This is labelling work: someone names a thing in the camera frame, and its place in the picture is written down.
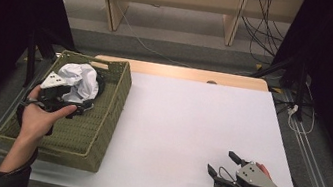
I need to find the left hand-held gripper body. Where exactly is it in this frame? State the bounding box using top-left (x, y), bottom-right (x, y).
top-left (34, 69), bottom-right (90, 121)

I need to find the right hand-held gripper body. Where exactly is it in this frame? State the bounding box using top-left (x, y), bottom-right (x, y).
top-left (213, 155), bottom-right (285, 187)

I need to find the white garment with black waistband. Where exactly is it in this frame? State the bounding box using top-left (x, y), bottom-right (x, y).
top-left (51, 58), bottom-right (110, 112)

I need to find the green woven basket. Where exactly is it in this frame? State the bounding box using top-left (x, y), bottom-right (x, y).
top-left (0, 41), bottom-right (136, 177)

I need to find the person's left hand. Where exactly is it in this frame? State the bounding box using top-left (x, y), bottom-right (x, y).
top-left (17, 82), bottom-right (81, 147)

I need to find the black tripod stand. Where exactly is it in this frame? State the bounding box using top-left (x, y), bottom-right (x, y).
top-left (244, 46), bottom-right (324, 125)
top-left (19, 25), bottom-right (81, 95)

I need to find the white table cover sheet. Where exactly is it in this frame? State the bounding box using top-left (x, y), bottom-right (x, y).
top-left (27, 56), bottom-right (325, 187)

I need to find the black wrist strap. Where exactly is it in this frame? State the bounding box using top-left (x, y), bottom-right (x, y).
top-left (12, 96), bottom-right (59, 138)

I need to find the white power strip with cable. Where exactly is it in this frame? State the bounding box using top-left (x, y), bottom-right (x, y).
top-left (284, 92), bottom-right (320, 137)

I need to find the white floor cable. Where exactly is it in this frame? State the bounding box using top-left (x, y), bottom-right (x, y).
top-left (106, 0), bottom-right (202, 69)

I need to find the bundle of black cables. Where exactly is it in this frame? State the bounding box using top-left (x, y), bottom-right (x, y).
top-left (234, 0), bottom-right (293, 67)

